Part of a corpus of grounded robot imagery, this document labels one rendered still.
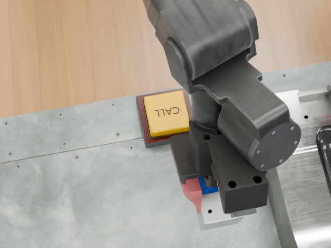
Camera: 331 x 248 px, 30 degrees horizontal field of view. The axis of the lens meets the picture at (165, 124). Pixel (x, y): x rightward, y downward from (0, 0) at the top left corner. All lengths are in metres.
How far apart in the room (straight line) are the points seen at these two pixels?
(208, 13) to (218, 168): 0.15
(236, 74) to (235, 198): 0.12
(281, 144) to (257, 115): 0.05
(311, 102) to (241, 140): 0.36
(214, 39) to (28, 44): 0.51
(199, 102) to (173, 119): 0.30
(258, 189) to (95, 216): 0.37
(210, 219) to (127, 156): 0.23
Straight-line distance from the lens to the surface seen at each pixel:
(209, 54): 0.56
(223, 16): 0.57
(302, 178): 0.87
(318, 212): 0.86
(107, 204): 0.92
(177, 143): 0.71
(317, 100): 0.93
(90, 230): 0.91
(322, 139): 0.89
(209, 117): 0.63
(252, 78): 0.59
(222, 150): 0.63
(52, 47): 1.01
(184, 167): 0.68
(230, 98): 0.57
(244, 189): 0.60
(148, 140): 0.92
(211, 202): 0.75
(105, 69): 0.99
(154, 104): 0.92
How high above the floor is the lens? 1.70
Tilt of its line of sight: 71 degrees down
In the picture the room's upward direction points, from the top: 6 degrees clockwise
